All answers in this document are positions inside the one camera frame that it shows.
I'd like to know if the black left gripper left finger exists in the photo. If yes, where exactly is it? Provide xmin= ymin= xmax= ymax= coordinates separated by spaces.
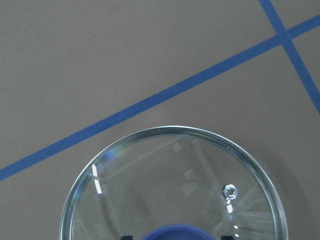
xmin=120 ymin=235 xmax=133 ymax=240

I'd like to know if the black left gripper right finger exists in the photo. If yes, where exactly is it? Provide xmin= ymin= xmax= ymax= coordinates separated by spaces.
xmin=220 ymin=235 xmax=233 ymax=240

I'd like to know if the glass pot lid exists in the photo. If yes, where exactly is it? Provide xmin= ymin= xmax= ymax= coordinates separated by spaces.
xmin=59 ymin=125 xmax=289 ymax=240

